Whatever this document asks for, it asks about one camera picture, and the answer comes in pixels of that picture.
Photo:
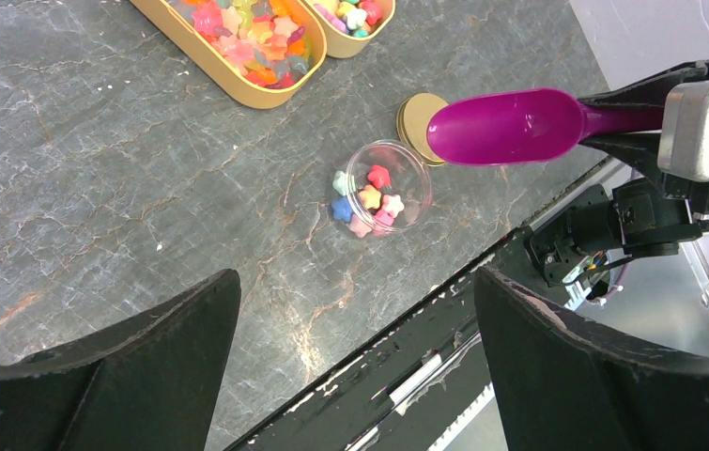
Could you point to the gold tin of gummy candies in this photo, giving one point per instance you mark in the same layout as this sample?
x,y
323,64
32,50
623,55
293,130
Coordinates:
x,y
259,52

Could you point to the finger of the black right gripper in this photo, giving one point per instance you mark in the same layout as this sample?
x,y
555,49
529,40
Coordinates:
x,y
639,150
651,91

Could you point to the magenta plastic scoop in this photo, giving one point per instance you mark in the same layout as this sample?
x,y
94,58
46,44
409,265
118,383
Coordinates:
x,y
528,126

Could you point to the clear plastic round jar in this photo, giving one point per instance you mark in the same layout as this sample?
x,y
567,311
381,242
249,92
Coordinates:
x,y
380,189

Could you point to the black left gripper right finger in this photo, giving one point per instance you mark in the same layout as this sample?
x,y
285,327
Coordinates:
x,y
565,382

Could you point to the gold round jar lid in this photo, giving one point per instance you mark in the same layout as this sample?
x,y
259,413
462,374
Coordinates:
x,y
412,120

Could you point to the gold tin of star candies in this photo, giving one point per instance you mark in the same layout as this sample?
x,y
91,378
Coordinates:
x,y
349,25

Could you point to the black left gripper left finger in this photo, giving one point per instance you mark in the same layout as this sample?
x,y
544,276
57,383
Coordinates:
x,y
149,382

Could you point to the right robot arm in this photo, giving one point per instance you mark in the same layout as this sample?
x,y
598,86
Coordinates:
x,y
667,204

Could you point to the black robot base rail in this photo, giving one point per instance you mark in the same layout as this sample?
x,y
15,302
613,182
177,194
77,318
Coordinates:
x,y
423,380

